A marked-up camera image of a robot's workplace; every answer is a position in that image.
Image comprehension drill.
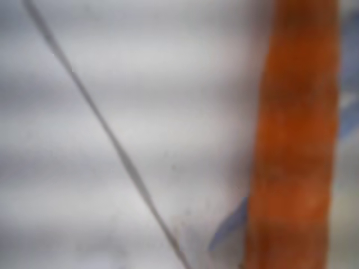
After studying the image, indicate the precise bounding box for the white paper sheet blue print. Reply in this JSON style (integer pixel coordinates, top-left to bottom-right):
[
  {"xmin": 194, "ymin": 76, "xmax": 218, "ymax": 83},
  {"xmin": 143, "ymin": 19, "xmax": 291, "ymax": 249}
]
[{"xmin": 24, "ymin": 0, "xmax": 359, "ymax": 269}]

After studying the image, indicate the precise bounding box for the orange carrot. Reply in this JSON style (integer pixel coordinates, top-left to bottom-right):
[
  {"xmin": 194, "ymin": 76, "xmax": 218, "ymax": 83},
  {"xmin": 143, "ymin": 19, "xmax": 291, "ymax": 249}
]
[{"xmin": 242, "ymin": 0, "xmax": 342, "ymax": 269}]

